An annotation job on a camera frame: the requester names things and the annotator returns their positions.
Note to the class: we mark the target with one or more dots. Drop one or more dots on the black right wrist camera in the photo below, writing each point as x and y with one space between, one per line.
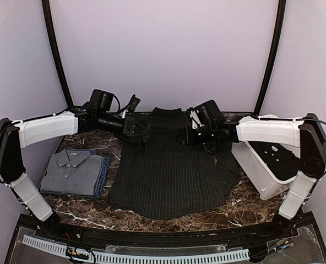
208 112

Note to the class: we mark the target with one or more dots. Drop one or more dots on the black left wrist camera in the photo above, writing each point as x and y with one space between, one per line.
101 100

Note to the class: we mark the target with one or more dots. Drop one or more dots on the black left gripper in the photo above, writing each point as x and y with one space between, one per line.
128 127

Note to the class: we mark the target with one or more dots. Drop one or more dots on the folded grey button shirt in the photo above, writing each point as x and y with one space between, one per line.
73 172

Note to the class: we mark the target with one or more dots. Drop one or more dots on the left black frame post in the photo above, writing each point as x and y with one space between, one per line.
46 7

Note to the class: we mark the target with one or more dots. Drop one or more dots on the black front rail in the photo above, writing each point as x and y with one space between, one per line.
252 235

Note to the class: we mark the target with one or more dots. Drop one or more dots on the black shirt in bin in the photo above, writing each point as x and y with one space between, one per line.
282 162

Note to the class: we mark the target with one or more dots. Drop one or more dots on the black pinstriped long sleeve shirt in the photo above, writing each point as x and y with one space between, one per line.
167 180

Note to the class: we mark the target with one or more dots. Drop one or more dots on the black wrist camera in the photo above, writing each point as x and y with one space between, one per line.
208 112
101 100

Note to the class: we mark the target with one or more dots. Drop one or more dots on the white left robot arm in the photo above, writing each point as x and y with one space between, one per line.
19 134

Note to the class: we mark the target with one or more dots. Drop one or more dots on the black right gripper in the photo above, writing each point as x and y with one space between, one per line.
186 138

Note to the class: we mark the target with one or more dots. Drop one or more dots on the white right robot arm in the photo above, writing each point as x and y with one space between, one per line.
304 137

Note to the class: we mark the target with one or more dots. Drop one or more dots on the white plastic bin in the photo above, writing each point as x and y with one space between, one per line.
262 177

